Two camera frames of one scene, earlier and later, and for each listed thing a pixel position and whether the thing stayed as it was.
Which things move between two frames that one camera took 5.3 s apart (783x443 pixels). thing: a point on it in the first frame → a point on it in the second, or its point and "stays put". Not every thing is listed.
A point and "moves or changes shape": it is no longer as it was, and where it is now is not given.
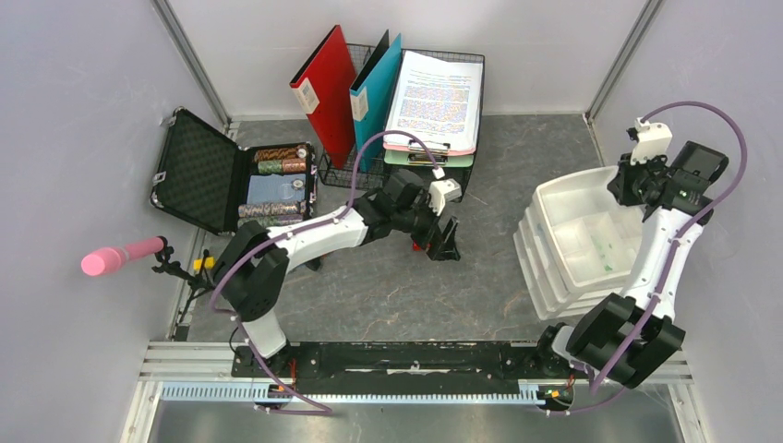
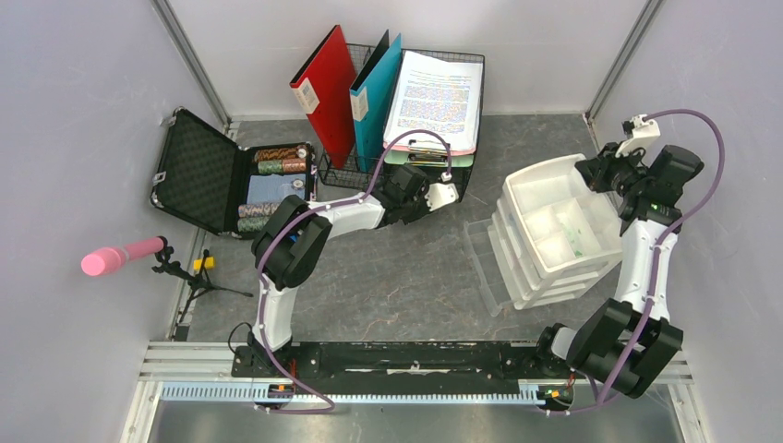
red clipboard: (325, 88) stays put
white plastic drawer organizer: (574, 245) moves or changes shape
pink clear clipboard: (433, 147) stays put
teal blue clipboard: (372, 98) stays put
